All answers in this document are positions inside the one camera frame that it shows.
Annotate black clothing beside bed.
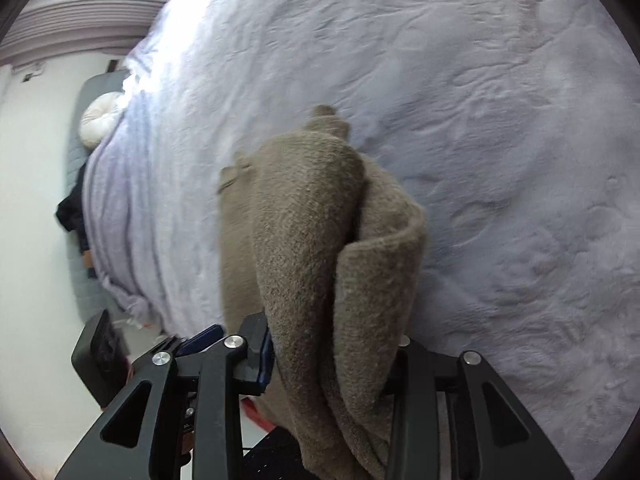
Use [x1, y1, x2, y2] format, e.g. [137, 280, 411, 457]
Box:
[55, 164, 90, 255]

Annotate black speckled trousers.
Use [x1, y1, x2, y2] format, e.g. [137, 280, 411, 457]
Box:
[241, 427, 318, 480]

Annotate grey padded headboard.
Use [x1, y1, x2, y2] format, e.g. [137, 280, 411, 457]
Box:
[62, 69, 132, 326]

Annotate round white cushion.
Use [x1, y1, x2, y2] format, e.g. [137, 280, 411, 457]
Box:
[78, 92, 126, 151]

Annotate lavender embossed bed blanket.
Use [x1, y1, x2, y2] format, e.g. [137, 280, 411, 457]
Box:
[85, 0, 639, 479]

